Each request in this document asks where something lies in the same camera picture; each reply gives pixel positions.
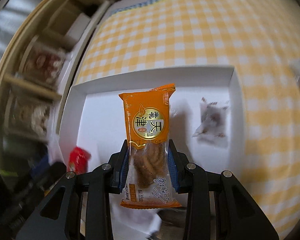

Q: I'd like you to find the orange twisted cracker packet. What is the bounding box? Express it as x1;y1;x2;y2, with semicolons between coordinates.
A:
119;83;181;209

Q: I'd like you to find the red snack packet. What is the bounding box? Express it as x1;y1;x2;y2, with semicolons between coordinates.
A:
67;147;91;174

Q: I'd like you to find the white cardboard tray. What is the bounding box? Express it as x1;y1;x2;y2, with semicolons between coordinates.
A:
59;66;245;177

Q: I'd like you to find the small clear dark-candy packet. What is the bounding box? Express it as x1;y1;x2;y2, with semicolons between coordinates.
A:
193;98;230;148

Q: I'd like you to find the white plush storage box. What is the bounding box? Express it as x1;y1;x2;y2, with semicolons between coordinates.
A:
4;90;54;143

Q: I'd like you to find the red patterned storage box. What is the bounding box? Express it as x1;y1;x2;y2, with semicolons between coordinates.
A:
19;42;66;88

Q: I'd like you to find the wooden bedside shelf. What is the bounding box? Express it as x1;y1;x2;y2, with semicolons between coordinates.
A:
0;0;108;169

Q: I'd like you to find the yellow checkered cloth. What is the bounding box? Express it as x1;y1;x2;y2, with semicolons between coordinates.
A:
78;0;300;239

